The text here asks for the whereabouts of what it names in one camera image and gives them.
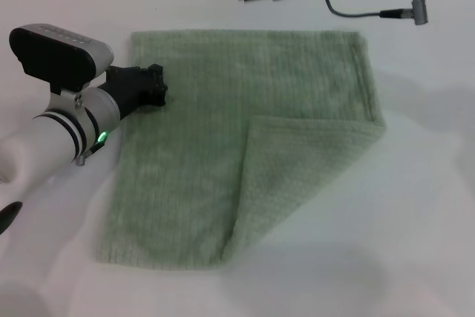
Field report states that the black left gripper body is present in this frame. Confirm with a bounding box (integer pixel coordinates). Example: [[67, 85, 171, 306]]
[[96, 65, 159, 120]]

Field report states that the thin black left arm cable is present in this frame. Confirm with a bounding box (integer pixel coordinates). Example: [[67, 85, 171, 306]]
[[74, 140, 105, 166]]

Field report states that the green terry towel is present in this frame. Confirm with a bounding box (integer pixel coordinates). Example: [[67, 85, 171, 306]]
[[94, 29, 387, 272]]

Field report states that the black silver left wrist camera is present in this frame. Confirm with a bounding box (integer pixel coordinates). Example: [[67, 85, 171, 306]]
[[8, 24, 115, 96]]

